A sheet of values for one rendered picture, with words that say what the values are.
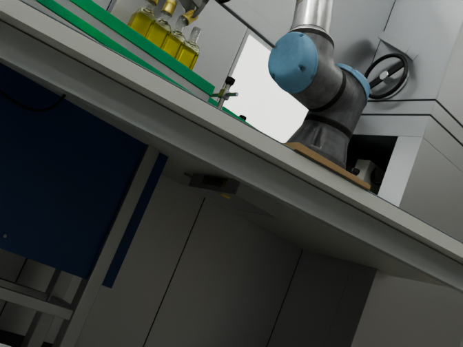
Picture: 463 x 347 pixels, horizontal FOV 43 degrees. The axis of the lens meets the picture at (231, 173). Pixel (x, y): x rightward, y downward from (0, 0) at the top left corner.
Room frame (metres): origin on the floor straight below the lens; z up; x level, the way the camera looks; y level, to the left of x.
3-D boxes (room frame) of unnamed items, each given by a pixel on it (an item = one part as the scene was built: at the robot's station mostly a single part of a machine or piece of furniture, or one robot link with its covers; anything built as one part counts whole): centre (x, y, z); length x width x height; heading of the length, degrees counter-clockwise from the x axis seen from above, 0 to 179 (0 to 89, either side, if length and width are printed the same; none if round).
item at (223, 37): (1.96, 0.16, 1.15); 0.90 x 0.03 x 0.34; 127
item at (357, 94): (1.30, -0.16, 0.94); 0.13 x 0.12 x 0.14; 129
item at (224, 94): (1.66, 0.12, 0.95); 0.17 x 0.03 x 0.12; 37
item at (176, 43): (1.68, 0.31, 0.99); 0.06 x 0.06 x 0.21; 38
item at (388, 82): (2.27, -0.44, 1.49); 0.21 x 0.05 x 0.21; 37
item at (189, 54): (1.72, 0.26, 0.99); 0.06 x 0.06 x 0.21; 36
